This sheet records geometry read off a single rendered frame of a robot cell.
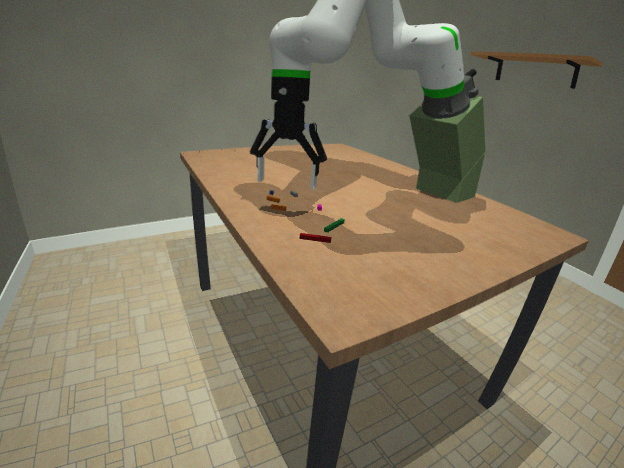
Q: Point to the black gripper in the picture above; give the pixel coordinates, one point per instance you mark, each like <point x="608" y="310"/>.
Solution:
<point x="290" y="128"/>

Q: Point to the green rod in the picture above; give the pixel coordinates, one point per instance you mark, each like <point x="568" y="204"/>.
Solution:
<point x="334" y="225"/>

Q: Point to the dark red rod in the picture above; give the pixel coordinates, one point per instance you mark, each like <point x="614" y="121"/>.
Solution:
<point x="315" y="237"/>

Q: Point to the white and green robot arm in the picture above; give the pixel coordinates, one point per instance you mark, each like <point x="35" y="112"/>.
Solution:
<point x="433" y="50"/>

